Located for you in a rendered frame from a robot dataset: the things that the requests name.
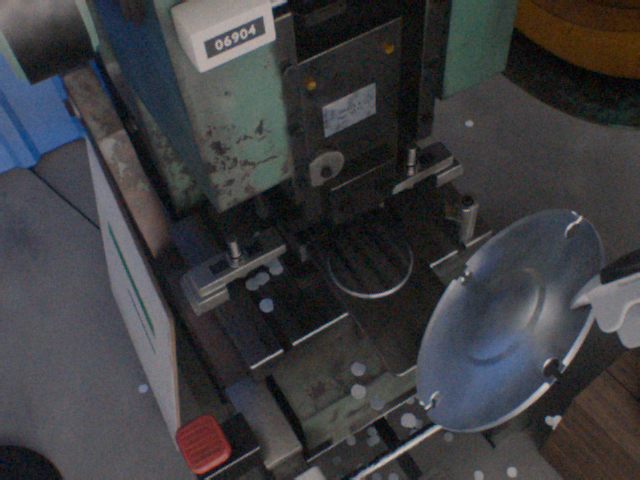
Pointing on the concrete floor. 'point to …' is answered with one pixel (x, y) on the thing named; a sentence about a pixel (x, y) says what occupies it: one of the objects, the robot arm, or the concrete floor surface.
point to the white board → (138, 295)
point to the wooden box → (601, 427)
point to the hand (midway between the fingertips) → (585, 299)
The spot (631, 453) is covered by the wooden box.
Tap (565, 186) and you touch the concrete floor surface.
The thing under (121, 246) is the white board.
